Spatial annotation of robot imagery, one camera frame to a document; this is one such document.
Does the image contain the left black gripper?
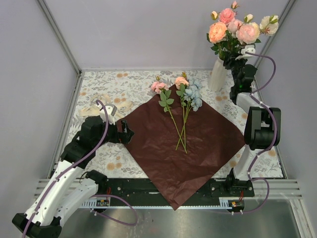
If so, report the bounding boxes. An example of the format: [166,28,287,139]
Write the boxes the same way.
[94,117,134,148]

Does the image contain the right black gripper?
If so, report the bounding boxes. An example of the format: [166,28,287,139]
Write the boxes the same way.
[222,52,247,87]

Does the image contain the cream ribbon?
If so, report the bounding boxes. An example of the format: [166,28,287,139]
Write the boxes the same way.
[79,93,134,119]

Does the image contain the large pink peony stem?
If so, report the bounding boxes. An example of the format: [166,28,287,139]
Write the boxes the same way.
[230,22,262,60]

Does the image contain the orange peach rose stem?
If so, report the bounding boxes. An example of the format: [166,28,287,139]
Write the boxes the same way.
[207,11,227,60]

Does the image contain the cream rose stem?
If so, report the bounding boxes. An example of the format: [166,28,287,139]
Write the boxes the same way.
[244,13,280,50]

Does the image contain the small pink rose stem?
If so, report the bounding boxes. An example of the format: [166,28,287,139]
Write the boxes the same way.
[151,76,187,153]

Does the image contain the blue hydrangea stem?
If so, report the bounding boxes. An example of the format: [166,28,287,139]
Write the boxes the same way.
[175,79,203,150]

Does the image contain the red wrapping paper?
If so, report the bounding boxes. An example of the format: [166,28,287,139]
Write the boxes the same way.
[125,94,245,209]

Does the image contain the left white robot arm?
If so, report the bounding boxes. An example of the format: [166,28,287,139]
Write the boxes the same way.
[12,116,134,238]

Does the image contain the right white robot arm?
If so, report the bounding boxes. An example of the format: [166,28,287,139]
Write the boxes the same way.
[222,53,281,197]

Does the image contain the white ribbed vase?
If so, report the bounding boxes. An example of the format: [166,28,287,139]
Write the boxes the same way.
[208,58,227,92]

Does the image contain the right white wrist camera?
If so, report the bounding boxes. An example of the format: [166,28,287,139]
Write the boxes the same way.
[235,44,256,60]

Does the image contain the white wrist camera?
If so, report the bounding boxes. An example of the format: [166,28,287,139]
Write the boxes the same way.
[235,44,256,60]
[98,104,117,125]

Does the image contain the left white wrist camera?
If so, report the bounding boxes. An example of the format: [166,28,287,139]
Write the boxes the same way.
[98,104,117,125]

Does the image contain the left aluminium frame post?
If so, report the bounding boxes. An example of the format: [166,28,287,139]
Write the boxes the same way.
[36,0,82,75]

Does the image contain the white slotted cable duct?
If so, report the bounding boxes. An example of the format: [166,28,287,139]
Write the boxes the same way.
[79,198,232,210]

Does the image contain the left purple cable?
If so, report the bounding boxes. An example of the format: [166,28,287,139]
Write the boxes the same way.
[23,100,138,238]

